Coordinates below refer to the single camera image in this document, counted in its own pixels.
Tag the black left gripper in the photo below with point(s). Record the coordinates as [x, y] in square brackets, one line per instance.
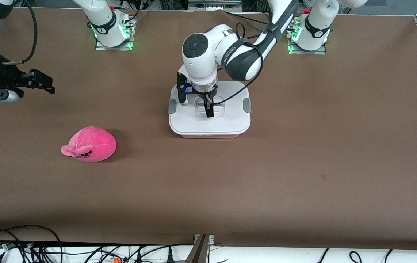
[208, 106]

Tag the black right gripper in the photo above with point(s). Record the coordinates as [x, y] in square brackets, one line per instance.
[7, 77]

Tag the white box lid grey clips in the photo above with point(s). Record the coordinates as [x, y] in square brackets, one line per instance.
[226, 124]

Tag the pink plush toy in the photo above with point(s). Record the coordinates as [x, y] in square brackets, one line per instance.
[95, 142]

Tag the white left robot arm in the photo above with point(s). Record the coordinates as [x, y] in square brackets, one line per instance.
[201, 62]

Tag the pink translucent plastic box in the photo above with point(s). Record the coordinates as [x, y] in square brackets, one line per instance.
[210, 136]

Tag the brown table cover sheet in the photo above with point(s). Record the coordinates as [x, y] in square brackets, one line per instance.
[208, 190]

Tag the black power plug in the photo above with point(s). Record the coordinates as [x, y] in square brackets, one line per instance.
[170, 255]

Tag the right arm aluminium base plate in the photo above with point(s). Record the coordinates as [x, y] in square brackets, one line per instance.
[100, 48]

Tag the grey metal frame bar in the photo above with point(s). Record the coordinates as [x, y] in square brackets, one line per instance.
[214, 5]

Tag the grey metal post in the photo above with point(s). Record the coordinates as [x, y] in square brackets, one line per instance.
[199, 252]

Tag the black table edge rail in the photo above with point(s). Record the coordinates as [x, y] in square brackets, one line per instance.
[84, 244]

